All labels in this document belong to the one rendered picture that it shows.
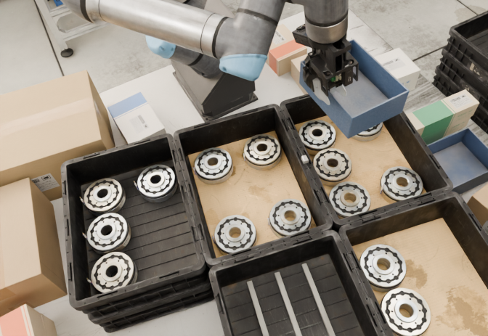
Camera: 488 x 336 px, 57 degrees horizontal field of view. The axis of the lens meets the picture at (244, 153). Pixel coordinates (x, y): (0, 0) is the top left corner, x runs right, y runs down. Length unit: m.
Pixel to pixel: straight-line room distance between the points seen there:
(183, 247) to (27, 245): 0.39
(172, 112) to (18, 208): 0.58
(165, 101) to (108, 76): 1.26
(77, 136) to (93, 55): 1.72
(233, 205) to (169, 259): 0.21
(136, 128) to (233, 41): 0.73
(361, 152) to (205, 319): 0.61
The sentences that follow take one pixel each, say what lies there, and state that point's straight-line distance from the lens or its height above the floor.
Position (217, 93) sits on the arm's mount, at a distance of 1.46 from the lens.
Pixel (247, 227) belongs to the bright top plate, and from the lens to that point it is 1.12.
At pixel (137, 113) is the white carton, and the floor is 0.79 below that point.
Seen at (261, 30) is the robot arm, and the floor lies 1.36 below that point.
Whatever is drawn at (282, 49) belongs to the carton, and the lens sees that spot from 1.63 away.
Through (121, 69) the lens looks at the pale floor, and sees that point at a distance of 2.87.
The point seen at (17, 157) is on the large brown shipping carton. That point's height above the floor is 0.90.
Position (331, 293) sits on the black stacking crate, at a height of 0.83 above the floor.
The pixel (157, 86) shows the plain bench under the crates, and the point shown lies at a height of 0.70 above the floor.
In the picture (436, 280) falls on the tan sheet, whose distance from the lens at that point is 1.15.
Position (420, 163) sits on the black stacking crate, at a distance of 1.23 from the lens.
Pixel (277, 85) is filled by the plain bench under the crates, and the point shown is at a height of 0.70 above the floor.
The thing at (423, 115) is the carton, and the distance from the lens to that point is 1.41.
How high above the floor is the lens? 1.86
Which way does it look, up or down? 54 degrees down
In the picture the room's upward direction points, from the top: 8 degrees counter-clockwise
